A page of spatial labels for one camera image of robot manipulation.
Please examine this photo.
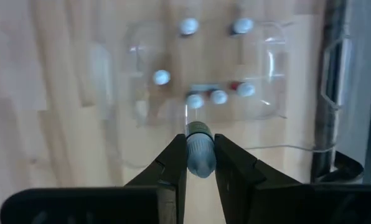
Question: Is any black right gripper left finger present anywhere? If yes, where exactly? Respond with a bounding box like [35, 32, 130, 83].
[0, 133, 188, 224]

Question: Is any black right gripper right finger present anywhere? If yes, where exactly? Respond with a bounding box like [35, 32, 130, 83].
[214, 133, 371, 224]

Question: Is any small green dropper bottle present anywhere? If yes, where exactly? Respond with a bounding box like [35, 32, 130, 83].
[184, 121, 218, 179]

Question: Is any clear plastic bin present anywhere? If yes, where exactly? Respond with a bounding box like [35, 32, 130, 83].
[85, 12, 345, 171]

